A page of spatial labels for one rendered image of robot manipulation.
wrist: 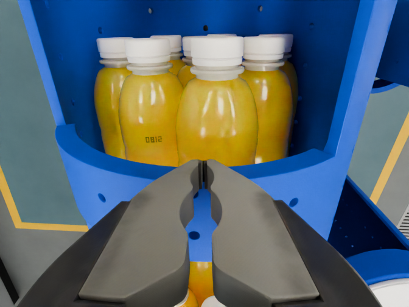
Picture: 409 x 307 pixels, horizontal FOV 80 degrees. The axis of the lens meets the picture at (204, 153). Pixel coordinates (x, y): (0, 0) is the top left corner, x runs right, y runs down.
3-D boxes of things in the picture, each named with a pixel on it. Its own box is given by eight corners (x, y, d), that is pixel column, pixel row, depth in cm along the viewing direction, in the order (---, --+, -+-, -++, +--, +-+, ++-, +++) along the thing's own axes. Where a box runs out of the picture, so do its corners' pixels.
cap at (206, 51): (187, 64, 17) (185, 36, 16) (195, 58, 21) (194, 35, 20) (244, 64, 17) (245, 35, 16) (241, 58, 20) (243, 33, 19)
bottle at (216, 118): (178, 264, 24) (159, 64, 16) (188, 215, 30) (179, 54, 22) (251, 270, 23) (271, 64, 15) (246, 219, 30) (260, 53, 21)
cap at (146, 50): (130, 57, 24) (128, 36, 23) (171, 56, 24) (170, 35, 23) (122, 62, 20) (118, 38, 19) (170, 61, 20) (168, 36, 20)
